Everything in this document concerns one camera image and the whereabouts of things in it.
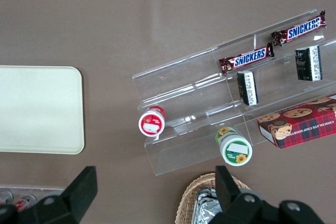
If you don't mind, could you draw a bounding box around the tan oval wicker basket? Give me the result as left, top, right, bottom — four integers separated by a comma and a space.
175, 172, 253, 224

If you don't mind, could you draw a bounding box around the green lid yogurt cup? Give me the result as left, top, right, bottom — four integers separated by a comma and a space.
214, 126, 254, 167

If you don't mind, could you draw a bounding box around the clear acrylic bottle stand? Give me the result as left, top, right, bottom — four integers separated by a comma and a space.
0, 185, 67, 209

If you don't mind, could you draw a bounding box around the beige plastic tray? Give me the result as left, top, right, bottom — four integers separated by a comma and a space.
0, 66, 86, 155

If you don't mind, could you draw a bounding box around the small black box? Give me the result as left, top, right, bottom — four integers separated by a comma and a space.
293, 45, 324, 82
236, 70, 259, 107

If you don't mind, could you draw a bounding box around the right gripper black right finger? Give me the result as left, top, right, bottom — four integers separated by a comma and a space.
209, 165, 327, 224

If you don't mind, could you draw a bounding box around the red tartan cookie box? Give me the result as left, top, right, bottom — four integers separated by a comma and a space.
257, 93, 336, 151

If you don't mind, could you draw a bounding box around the clear acrylic stepped shelf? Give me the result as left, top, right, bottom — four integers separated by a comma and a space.
212, 8, 336, 147
131, 47, 254, 177

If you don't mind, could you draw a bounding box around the red lid yogurt cup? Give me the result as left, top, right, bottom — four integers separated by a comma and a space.
138, 105, 167, 138

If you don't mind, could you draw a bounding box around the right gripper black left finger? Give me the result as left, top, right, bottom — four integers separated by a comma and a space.
0, 166, 99, 224

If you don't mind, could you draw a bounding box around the aluminium foil tray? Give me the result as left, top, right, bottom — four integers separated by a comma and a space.
191, 188, 224, 224

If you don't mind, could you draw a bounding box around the Snickers chocolate bar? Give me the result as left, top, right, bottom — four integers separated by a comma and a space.
218, 42, 276, 76
270, 10, 328, 47

